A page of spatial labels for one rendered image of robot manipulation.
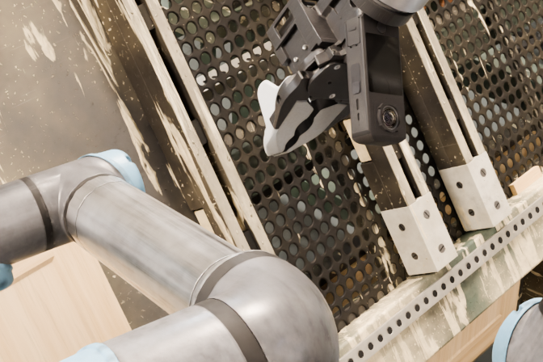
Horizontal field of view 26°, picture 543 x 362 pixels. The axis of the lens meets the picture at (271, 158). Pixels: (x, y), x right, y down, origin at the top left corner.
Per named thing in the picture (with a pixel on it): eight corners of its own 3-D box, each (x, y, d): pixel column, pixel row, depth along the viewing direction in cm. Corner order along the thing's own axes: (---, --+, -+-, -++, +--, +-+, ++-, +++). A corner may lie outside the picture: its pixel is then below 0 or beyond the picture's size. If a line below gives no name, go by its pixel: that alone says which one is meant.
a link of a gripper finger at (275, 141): (251, 117, 117) (298, 53, 111) (275, 163, 114) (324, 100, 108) (226, 116, 115) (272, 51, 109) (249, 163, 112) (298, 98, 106)
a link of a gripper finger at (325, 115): (275, 118, 119) (323, 56, 113) (299, 164, 116) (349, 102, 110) (251, 117, 117) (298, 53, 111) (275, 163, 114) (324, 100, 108)
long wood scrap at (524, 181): (513, 195, 226) (518, 195, 225) (508, 185, 226) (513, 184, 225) (537, 176, 232) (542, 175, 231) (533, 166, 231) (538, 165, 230)
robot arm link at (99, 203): (406, 275, 80) (104, 119, 120) (271, 334, 75) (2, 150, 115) (420, 418, 84) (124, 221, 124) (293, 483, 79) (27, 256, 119)
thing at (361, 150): (360, 162, 202) (372, 160, 199) (342, 120, 201) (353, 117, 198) (371, 156, 204) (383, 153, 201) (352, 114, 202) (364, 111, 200)
